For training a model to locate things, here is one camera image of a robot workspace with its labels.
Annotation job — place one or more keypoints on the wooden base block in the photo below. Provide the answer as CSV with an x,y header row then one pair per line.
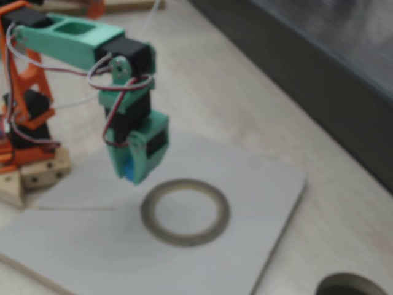
x,y
46,172

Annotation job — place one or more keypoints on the long wooden plank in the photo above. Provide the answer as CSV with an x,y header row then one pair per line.
x,y
132,7

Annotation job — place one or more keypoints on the white laminated chipboard panel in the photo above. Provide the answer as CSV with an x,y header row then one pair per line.
x,y
215,172

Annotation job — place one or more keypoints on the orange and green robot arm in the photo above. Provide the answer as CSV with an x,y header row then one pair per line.
x,y
61,43

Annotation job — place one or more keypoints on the blue cube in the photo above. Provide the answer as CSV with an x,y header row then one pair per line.
x,y
129,172

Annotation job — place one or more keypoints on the pale wooden base plank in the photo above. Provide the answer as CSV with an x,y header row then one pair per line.
x,y
10,190

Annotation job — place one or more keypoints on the ribbed glass desk partition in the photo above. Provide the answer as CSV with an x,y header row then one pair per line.
x,y
307,77

